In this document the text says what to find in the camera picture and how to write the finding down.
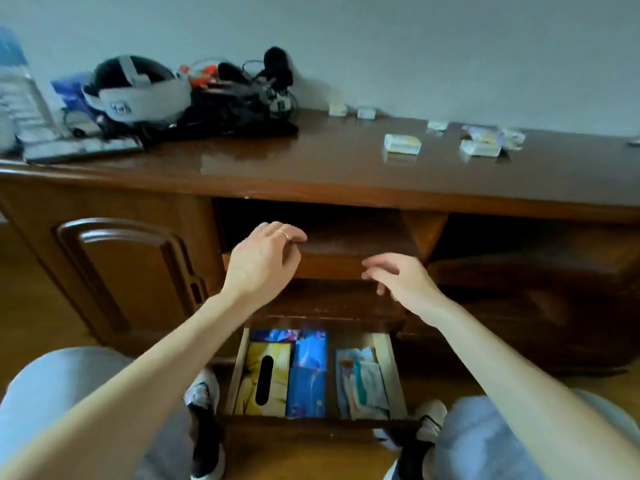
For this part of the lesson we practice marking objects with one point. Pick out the person's left fingers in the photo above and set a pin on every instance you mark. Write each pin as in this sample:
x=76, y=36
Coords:
x=287, y=235

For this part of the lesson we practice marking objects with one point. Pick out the black white right shoe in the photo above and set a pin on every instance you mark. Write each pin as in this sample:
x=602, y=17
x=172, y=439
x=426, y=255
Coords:
x=415, y=444

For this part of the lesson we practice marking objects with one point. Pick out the arched wooden cabinet door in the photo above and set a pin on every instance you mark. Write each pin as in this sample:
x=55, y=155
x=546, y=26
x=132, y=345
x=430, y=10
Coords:
x=125, y=274

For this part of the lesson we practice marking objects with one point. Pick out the blue white box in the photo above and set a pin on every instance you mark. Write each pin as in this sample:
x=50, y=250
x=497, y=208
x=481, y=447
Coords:
x=22, y=94

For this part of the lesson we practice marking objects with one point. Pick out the small white cube box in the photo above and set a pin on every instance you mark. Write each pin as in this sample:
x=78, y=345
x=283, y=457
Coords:
x=366, y=113
x=338, y=109

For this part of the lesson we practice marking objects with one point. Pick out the white headset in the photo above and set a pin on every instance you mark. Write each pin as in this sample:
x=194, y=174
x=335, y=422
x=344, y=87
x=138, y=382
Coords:
x=137, y=94

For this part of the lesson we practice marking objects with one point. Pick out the person's right forearm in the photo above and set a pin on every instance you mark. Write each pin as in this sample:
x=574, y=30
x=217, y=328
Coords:
x=525, y=394

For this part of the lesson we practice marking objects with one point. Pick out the grey trousers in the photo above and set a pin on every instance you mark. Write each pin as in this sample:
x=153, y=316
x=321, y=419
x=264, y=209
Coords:
x=55, y=389

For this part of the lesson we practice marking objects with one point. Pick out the person's left forearm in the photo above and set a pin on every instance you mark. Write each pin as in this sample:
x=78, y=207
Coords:
x=150, y=374

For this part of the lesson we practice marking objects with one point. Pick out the orange red small items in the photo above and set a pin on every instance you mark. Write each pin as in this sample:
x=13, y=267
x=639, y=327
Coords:
x=200, y=74

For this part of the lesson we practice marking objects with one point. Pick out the purple blue packet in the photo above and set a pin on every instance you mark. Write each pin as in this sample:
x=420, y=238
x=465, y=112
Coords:
x=275, y=335

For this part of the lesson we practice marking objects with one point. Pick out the black white left shoe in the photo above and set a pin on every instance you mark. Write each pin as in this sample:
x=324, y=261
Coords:
x=206, y=434

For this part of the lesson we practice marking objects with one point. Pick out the white yellow flat box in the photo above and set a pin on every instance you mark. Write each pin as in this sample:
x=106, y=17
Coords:
x=402, y=143

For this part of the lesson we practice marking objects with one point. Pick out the wooden drawer with packets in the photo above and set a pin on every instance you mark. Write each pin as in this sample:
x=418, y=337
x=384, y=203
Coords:
x=320, y=424

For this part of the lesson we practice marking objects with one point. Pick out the person's left hand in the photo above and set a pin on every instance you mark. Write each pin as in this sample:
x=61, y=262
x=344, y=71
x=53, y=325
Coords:
x=255, y=267

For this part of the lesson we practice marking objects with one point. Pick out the yellow tissue box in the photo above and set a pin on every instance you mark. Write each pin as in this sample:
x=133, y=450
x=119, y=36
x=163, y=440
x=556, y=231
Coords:
x=265, y=377

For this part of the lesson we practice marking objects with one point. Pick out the person's right hand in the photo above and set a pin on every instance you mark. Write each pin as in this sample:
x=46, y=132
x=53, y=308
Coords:
x=407, y=287

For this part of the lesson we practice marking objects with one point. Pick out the blue tissue packet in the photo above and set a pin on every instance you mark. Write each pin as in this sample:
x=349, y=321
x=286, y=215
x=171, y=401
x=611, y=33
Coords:
x=307, y=379

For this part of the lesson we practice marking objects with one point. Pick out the small white flat packet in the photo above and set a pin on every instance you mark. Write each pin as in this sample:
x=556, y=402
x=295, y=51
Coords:
x=438, y=125

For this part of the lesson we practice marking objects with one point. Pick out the brown wooden cabinet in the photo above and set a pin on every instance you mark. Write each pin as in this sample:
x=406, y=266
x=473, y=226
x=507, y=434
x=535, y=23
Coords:
x=340, y=169

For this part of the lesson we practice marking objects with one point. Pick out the person's right fingers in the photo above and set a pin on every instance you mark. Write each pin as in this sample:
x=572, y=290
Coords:
x=380, y=269

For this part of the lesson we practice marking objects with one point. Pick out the black white shoe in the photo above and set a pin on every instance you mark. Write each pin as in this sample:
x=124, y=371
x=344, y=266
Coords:
x=415, y=444
x=206, y=434

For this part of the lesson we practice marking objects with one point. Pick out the grey keyboard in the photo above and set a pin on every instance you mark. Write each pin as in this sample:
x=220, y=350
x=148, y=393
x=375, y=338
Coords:
x=82, y=149

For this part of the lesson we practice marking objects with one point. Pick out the blue plastic bag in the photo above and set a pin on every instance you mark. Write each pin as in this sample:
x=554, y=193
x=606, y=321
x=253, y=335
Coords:
x=72, y=92

